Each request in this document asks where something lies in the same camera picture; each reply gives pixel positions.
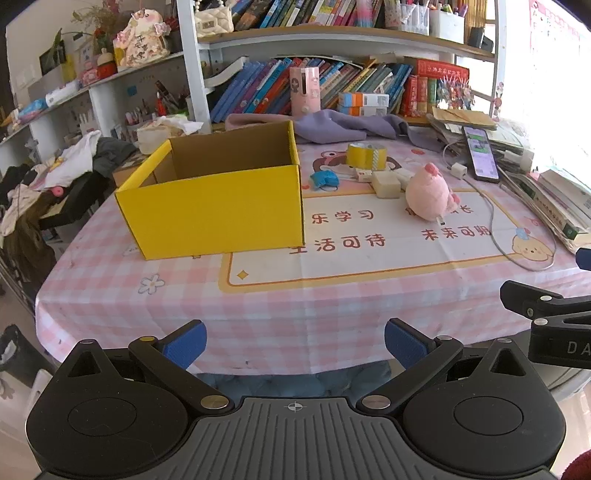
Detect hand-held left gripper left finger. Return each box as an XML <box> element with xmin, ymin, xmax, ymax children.
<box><xmin>53</xmin><ymin>319</ymin><xmax>235</xmax><ymax>412</ymax></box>

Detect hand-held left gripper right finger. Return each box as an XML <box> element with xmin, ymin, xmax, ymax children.
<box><xmin>355</xmin><ymin>318</ymin><xmax>539</xmax><ymax>414</ymax></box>

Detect yellow cardboard box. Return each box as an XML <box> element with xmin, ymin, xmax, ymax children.
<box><xmin>114</xmin><ymin>120</ymin><xmax>306</xmax><ymax>261</ymax></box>

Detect pink pig plush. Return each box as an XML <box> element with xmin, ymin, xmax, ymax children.
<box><xmin>405</xmin><ymin>162</ymin><xmax>462</xmax><ymax>223</ymax></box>

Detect cream charger block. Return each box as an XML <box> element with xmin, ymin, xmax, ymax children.
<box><xmin>372</xmin><ymin>172</ymin><xmax>402</xmax><ymax>199</ymax></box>

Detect small blue plastic gadget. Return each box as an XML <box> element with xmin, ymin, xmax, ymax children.
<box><xmin>309</xmin><ymin>170</ymin><xmax>340</xmax><ymax>191</ymax></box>

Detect yellow tape roll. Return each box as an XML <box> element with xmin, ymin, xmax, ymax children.
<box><xmin>346</xmin><ymin>143</ymin><xmax>387</xmax><ymax>171</ymax></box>

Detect black container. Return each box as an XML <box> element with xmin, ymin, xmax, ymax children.
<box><xmin>0</xmin><ymin>325</ymin><xmax>54</xmax><ymax>386</ymax></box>

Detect stack of books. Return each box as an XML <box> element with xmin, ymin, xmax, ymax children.
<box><xmin>501</xmin><ymin>166</ymin><xmax>591</xmax><ymax>254</ymax></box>

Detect pink checked tablecloth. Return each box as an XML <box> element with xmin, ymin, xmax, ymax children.
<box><xmin>34</xmin><ymin>124</ymin><xmax>591</xmax><ymax>377</ymax></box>

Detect white power adapter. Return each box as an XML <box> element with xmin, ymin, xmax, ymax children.
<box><xmin>501</xmin><ymin>148</ymin><xmax>535</xmax><ymax>172</ymax></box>

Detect person's dark red clothing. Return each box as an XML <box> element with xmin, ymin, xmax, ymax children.
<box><xmin>560</xmin><ymin>450</ymin><xmax>591</xmax><ymax>480</ymax></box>

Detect pile of papers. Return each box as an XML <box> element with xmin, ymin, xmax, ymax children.
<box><xmin>427</xmin><ymin>113</ymin><xmax>532</xmax><ymax>160</ymax></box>

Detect black smartphone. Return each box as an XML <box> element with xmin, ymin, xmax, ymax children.
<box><xmin>463</xmin><ymin>126</ymin><xmax>501</xmax><ymax>184</ymax></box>

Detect brown paper envelope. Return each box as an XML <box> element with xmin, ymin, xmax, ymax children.
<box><xmin>431</xmin><ymin>107</ymin><xmax>498</xmax><ymax>132</ymax></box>

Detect brown garment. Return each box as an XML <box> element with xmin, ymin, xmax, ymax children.
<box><xmin>0</xmin><ymin>185</ymin><xmax>58</xmax><ymax>296</ymax></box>

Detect dark grey garment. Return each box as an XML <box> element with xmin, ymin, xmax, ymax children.
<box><xmin>92</xmin><ymin>137</ymin><xmax>139</xmax><ymax>176</ymax></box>

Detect colourful paper decoration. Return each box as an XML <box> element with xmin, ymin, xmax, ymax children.
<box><xmin>436</xmin><ymin>76</ymin><xmax>476</xmax><ymax>110</ymax></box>

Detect white garment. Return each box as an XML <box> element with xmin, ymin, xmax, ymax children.
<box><xmin>44</xmin><ymin>130</ymin><xmax>102</xmax><ymax>188</ymax></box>

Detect purple cloth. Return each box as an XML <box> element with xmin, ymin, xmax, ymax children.
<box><xmin>225</xmin><ymin>109</ymin><xmax>444</xmax><ymax>153</ymax></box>

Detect red thick dictionaries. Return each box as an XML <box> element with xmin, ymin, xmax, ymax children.
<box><xmin>399</xmin><ymin>58</ymin><xmax>470</xmax><ymax>118</ymax></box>

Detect cluster of pens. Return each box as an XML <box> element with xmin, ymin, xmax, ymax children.
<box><xmin>124</xmin><ymin>80</ymin><xmax>190</xmax><ymax>127</ymax></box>

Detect small black box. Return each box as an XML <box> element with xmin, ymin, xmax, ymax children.
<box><xmin>468</xmin><ymin>27</ymin><xmax>495</xmax><ymax>52</ymax></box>

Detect orange and white box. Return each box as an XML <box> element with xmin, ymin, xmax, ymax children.
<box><xmin>338</xmin><ymin>91</ymin><xmax>390</xmax><ymax>117</ymax></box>

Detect white cubby shelf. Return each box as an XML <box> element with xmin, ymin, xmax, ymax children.
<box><xmin>0</xmin><ymin>51</ymin><xmax>190</xmax><ymax>153</ymax></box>

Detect row of colourful books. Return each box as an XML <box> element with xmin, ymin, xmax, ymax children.
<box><xmin>231</xmin><ymin>0</ymin><xmax>384</xmax><ymax>31</ymax></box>
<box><xmin>210</xmin><ymin>56</ymin><xmax>414</xmax><ymax>123</ymax></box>

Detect tan book stack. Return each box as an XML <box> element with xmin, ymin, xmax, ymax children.
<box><xmin>464</xmin><ymin>0</ymin><xmax>488</xmax><ymax>31</ymax></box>

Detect white pen holder box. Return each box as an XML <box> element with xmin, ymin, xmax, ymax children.
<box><xmin>429</xmin><ymin>9</ymin><xmax>465</xmax><ymax>44</ymax></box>

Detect pink cylindrical box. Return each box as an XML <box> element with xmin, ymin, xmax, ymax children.
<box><xmin>289</xmin><ymin>66</ymin><xmax>321</xmax><ymax>117</ymax></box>

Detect white bookshelf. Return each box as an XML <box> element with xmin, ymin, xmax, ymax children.
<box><xmin>177</xmin><ymin>0</ymin><xmax>506</xmax><ymax>127</ymax></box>

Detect white packet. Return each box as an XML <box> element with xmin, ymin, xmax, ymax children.
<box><xmin>45</xmin><ymin>80</ymin><xmax>84</xmax><ymax>108</ymax></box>

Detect blue pink wipes packet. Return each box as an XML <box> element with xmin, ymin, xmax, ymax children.
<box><xmin>16</xmin><ymin>99</ymin><xmax>49</xmax><ymax>123</ymax></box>

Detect red and cream ornament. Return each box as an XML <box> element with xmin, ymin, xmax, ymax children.
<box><xmin>95</xmin><ymin>48</ymin><xmax>118</xmax><ymax>79</ymax></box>

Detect clear pen holder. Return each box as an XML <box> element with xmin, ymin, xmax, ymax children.
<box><xmin>399</xmin><ymin>0</ymin><xmax>430</xmax><ymax>35</ymax></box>

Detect pink floral bag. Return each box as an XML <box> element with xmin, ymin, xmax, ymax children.
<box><xmin>113</xmin><ymin>9</ymin><xmax>171</xmax><ymax>70</ymax></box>

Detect white quilted handbag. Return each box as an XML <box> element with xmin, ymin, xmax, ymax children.
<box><xmin>194</xmin><ymin>2</ymin><xmax>235</xmax><ymax>38</ymax></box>

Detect dried flower bunch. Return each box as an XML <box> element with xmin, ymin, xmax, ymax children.
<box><xmin>71</xmin><ymin>0</ymin><xmax>123</xmax><ymax>42</ymax></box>

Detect grey charging cable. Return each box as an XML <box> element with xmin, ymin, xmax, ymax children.
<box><xmin>442</xmin><ymin>138</ymin><xmax>557</xmax><ymax>271</ymax></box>

